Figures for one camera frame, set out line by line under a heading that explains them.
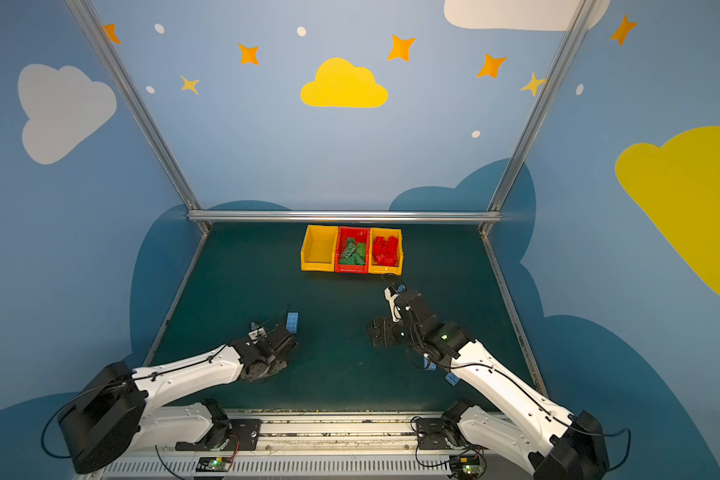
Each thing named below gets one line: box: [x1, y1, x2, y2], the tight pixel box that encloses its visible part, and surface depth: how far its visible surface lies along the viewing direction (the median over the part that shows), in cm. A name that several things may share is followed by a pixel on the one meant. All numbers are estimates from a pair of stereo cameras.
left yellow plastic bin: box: [300, 224, 339, 273], surface depth 113 cm
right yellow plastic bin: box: [368, 228, 404, 276], surface depth 110 cm
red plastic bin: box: [335, 226, 370, 274], surface depth 112 cm
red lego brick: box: [372, 236, 399, 267], surface depth 112 cm
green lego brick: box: [339, 238, 367, 266], surface depth 113 cm
